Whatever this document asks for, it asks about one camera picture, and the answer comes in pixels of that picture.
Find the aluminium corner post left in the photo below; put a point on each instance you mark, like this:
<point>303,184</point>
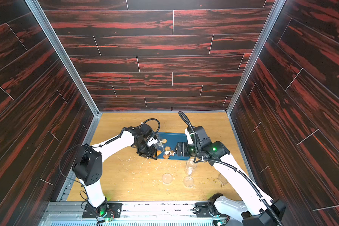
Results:
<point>48,30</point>

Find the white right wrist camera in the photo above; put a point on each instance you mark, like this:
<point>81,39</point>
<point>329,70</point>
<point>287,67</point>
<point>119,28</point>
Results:
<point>188,133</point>

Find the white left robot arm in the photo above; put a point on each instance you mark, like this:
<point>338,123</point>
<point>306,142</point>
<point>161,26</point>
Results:
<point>88,164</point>

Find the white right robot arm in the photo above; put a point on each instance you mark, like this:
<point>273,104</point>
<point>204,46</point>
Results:
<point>257,208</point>

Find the clear round jar lid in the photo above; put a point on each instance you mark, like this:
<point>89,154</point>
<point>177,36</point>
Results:
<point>223,181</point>

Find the clear plastic jar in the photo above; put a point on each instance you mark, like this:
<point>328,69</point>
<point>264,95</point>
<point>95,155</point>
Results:
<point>190,167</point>

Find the brown star iced cookie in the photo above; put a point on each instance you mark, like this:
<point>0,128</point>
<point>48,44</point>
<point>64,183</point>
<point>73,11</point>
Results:
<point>172,153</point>

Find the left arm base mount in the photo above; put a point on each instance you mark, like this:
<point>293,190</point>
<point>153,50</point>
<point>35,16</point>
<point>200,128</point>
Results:
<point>107,211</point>

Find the aluminium corner post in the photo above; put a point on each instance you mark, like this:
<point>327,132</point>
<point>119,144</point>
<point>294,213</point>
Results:
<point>265,32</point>
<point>48,30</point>

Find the clear jar with yellow snacks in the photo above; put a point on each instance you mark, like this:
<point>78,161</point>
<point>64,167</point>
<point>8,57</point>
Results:
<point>159,148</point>

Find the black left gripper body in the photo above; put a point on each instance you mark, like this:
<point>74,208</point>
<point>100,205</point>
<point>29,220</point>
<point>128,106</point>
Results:
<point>146,150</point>

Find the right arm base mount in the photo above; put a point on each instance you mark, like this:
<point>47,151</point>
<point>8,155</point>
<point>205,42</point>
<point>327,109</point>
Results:
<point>208,209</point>

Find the aluminium corner post right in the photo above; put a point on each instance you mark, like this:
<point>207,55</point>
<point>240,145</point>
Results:
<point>265,32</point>

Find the blue plastic tray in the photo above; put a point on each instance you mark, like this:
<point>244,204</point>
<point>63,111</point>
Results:
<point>172,140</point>

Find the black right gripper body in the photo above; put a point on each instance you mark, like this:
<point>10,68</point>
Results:
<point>179,149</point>

